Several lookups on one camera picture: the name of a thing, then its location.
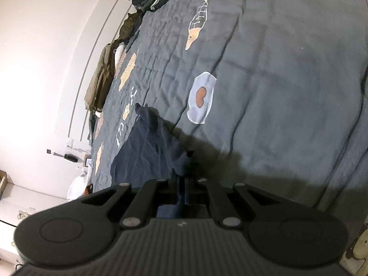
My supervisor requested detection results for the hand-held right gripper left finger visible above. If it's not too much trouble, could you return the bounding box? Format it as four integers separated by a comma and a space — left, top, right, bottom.
80, 175, 180, 229

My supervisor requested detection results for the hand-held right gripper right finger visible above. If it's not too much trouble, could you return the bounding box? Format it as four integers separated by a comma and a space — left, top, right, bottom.
185, 178, 288, 229

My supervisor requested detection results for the navy t-shirt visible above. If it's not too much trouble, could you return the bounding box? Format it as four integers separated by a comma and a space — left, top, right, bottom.
111, 102, 208, 219

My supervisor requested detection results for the white crumpled hoodie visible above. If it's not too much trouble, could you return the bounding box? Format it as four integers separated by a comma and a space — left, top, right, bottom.
67, 166, 94, 202

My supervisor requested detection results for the black and white stand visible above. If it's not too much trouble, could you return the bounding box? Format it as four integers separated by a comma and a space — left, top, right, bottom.
46, 148, 79, 163

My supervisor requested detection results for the grey printed bedspread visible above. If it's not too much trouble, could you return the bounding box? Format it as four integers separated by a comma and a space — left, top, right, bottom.
89, 0, 368, 263

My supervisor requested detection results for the white headboard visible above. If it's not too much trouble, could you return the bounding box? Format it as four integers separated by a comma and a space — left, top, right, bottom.
67, 0, 133, 145

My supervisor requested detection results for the white pillow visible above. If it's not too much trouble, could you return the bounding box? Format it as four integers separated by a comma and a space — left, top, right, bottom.
114, 44, 126, 70

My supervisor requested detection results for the white wardrobe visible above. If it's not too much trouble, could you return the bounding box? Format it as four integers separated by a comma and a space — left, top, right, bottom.
0, 182, 70, 265

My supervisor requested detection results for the dark olive crumpled garment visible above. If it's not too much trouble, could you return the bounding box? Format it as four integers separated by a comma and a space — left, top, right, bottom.
116, 12, 145, 41

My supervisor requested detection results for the beige bear print cloth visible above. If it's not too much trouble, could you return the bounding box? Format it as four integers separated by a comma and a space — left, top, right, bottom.
339, 227, 368, 276

